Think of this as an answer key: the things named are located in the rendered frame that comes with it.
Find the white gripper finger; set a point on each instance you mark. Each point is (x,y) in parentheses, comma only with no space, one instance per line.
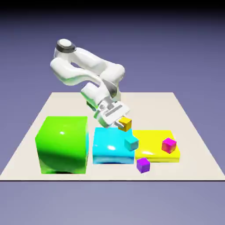
(118,124)

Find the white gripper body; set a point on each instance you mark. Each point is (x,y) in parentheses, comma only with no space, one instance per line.
(112,114)

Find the small orange cube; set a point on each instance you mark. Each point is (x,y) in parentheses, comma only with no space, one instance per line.
(125,123)

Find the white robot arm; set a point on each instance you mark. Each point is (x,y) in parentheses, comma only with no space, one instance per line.
(91,66)

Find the small cyan cube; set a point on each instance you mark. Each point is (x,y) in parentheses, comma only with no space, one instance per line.
(131,143)

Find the small purple cube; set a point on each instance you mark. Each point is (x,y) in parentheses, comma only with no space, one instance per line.
(143,165)

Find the small pink cube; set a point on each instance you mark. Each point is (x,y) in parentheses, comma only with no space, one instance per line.
(168,145)

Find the large cyan box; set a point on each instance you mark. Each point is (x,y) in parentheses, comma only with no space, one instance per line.
(110,145)

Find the large yellow box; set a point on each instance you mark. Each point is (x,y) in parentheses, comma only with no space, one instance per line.
(153,145)

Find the large green box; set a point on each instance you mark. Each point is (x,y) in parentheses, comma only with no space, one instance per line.
(61,144)

